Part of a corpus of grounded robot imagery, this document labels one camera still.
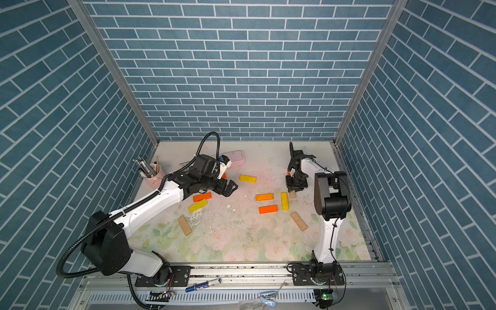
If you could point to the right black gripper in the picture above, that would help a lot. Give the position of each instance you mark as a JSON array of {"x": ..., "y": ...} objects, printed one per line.
[{"x": 290, "y": 187}]

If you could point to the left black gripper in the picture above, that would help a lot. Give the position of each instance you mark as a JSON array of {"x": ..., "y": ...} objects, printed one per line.
[{"x": 228, "y": 190}]

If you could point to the yellow block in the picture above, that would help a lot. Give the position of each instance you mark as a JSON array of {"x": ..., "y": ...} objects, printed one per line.
[
  {"x": 285, "y": 201},
  {"x": 248, "y": 179},
  {"x": 198, "y": 205}
]

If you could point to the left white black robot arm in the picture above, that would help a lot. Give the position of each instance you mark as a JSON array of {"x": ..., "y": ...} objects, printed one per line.
[{"x": 107, "y": 245}]

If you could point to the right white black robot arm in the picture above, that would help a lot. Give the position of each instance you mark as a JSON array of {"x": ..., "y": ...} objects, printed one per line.
[{"x": 331, "y": 199}]

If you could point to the orange block left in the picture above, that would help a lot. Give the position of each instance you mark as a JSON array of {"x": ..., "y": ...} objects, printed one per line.
[{"x": 205, "y": 196}]

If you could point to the light orange block centre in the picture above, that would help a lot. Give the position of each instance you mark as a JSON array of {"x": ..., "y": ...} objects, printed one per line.
[{"x": 264, "y": 197}]

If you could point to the pink pen cup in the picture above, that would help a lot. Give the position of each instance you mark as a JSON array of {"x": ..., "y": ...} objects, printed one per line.
[{"x": 153, "y": 181}]

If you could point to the wooden block right low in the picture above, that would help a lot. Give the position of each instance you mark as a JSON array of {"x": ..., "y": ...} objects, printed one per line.
[{"x": 298, "y": 221}]

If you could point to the orange block centre low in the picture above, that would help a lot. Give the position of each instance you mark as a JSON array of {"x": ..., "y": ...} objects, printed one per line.
[{"x": 268, "y": 209}]

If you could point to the pink pencil case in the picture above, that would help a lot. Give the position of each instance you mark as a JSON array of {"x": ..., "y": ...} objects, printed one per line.
[{"x": 237, "y": 158}]

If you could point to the pens in cup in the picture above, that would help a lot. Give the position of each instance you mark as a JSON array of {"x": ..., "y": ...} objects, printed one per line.
[{"x": 147, "y": 171}]

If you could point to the green lit circuit board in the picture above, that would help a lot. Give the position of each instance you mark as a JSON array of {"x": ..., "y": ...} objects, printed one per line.
[{"x": 324, "y": 298}]

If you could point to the clear plastic bag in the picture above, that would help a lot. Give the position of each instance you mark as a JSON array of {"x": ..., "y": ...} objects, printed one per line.
[{"x": 266, "y": 300}]

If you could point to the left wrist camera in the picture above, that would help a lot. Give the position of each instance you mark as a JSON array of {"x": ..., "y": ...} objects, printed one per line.
[{"x": 207, "y": 166}]

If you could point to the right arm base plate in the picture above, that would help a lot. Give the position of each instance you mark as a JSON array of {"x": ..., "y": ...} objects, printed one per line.
[{"x": 320, "y": 274}]

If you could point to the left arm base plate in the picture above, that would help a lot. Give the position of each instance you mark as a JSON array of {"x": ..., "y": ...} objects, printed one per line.
[{"x": 174, "y": 276}]

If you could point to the blue screwdriver on rail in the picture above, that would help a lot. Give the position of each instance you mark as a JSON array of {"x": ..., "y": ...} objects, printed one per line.
[{"x": 203, "y": 285}]

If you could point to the aluminium front rail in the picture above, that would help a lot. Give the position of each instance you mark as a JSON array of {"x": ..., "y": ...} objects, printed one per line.
[{"x": 246, "y": 281}]

